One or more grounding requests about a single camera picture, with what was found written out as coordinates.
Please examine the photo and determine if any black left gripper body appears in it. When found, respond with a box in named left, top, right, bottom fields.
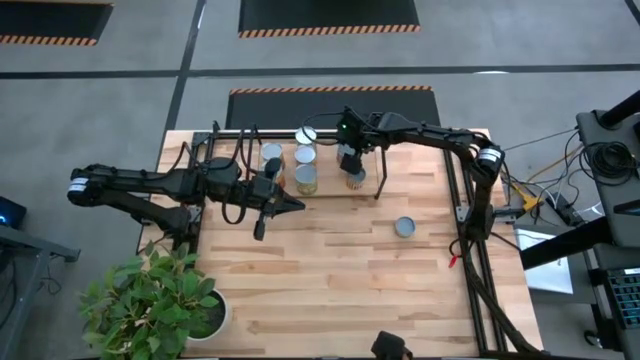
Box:
left=238, top=157, right=284, bottom=242

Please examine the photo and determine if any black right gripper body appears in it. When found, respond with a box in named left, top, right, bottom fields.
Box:
left=335, top=105, right=379, bottom=177

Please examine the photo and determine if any pears can green label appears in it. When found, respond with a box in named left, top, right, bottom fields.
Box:
left=294, top=163, right=319, bottom=196

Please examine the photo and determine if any beans can yellow label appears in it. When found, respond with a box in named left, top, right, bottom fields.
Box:
left=260, top=141, right=287, bottom=190

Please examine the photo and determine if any tall corn can red label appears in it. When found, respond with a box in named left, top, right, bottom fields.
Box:
left=293, top=144, right=318, bottom=167

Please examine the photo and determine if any spicy black beans can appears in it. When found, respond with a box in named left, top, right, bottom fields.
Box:
left=345, top=168, right=368, bottom=192

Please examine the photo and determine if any silver-lidded labelled tin can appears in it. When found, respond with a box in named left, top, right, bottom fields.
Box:
left=294, top=125, right=319, bottom=147

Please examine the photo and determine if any black hazard-striped floor mat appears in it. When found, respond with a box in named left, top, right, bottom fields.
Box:
left=0, top=0, right=115, bottom=47
left=224, top=85, right=442, bottom=130
left=238, top=0, right=422, bottom=40

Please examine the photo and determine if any low mushroom can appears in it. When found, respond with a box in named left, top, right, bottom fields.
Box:
left=393, top=215, right=417, bottom=239

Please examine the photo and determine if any white plant pot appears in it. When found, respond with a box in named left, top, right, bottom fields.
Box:
left=184, top=287, right=232, bottom=344

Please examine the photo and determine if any green leafy plant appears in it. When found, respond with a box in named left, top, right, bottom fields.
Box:
left=77, top=239, right=221, bottom=360

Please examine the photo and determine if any black bulky object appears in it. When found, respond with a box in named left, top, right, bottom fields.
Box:
left=370, top=329, right=414, bottom=360

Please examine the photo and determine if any grey equipment cart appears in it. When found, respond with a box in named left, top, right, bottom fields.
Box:
left=574, top=108, right=640, bottom=360

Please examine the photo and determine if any grey metal stand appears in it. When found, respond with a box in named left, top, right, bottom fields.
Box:
left=0, top=223, right=82, bottom=360

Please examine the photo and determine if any white sheet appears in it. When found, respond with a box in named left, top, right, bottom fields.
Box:
left=513, top=225, right=575, bottom=296

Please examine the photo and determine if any black rig beam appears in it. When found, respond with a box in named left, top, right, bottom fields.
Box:
left=597, top=89, right=640, bottom=129
left=519, top=214, right=640, bottom=271

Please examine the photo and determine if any blue-lit black device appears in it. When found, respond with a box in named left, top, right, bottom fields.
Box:
left=0, top=194, right=28, bottom=231

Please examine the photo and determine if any backlit keyboard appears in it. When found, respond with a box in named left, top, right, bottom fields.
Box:
left=605, top=267, right=640, bottom=331

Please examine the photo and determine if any black aluminium rig frame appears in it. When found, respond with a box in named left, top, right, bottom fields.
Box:
left=187, top=119, right=509, bottom=357

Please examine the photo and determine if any yellow cable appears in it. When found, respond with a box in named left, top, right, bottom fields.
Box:
left=509, top=154, right=584, bottom=214

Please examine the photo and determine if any coiled black cable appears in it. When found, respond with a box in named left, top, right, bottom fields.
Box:
left=581, top=140, right=639, bottom=177

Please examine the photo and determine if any black braided cable loom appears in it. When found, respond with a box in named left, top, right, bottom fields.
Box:
left=458, top=234, right=546, bottom=359

